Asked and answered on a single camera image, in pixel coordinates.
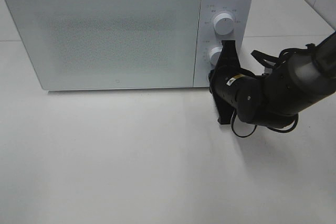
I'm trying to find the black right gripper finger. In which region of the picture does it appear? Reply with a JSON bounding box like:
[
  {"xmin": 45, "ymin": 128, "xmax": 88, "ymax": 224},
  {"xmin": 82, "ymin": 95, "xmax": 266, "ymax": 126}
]
[{"xmin": 219, "ymin": 40, "xmax": 239, "ymax": 63}]

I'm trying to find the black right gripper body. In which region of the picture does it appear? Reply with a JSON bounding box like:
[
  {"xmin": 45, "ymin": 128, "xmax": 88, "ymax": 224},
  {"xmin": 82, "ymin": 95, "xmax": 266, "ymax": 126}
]
[{"xmin": 209, "ymin": 59, "xmax": 255, "ymax": 125}]

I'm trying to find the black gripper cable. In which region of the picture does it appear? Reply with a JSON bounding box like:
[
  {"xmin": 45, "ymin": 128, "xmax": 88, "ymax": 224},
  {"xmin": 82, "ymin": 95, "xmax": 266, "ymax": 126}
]
[{"xmin": 229, "ymin": 42, "xmax": 316, "ymax": 138}]

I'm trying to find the white microwave door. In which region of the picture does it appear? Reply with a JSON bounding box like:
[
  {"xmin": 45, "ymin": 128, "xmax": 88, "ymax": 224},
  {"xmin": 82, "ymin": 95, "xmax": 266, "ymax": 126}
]
[{"xmin": 5, "ymin": 0, "xmax": 200, "ymax": 91}]

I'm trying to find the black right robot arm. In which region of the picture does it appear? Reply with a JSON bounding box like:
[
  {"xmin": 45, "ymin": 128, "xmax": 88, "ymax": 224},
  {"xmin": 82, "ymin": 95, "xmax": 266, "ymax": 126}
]
[{"xmin": 208, "ymin": 34, "xmax": 335, "ymax": 130}]

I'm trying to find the white microwave knob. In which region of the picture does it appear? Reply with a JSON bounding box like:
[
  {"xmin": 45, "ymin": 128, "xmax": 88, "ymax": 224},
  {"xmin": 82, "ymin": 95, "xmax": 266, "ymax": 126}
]
[
  {"xmin": 209, "ymin": 47, "xmax": 223, "ymax": 66},
  {"xmin": 213, "ymin": 11, "xmax": 235, "ymax": 35}
]

